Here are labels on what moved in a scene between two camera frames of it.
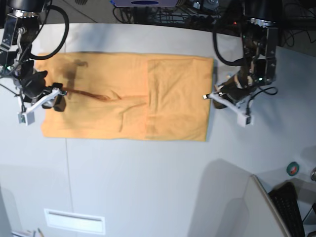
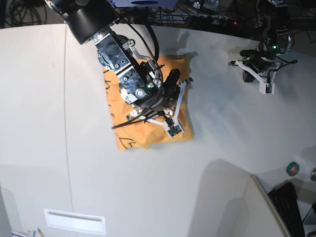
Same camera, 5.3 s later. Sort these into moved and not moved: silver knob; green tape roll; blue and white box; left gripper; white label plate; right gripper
Moved: right gripper; left gripper
Not moved: silver knob; white label plate; green tape roll; blue and white box
